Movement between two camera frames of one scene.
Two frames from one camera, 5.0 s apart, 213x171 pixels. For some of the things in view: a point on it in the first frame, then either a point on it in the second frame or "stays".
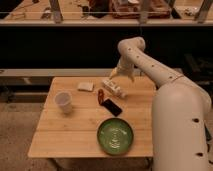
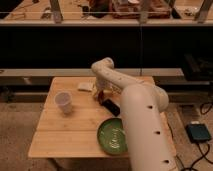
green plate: x=115 y=136 stays
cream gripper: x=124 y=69 to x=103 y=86
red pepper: x=101 y=96 stays
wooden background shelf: x=106 y=13 stays
